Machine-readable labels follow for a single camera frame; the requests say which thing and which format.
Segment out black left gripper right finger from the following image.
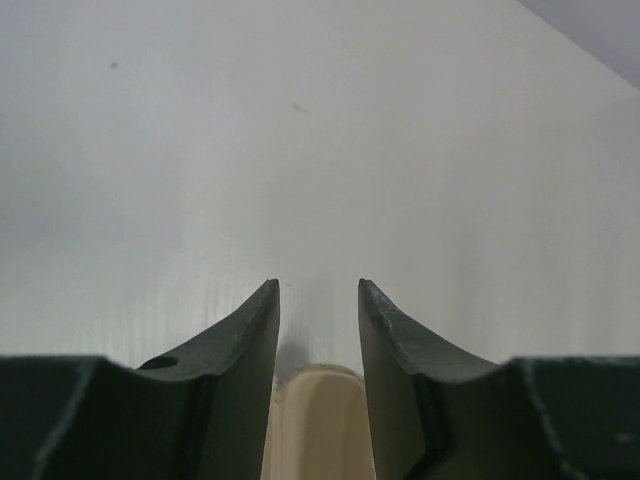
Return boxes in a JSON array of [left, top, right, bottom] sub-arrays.
[[358, 280, 639, 479]]

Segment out map print glasses case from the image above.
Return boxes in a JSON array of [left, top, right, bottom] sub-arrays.
[[261, 364, 376, 480]]

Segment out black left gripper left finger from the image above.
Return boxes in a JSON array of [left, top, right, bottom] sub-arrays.
[[1, 280, 280, 479]]

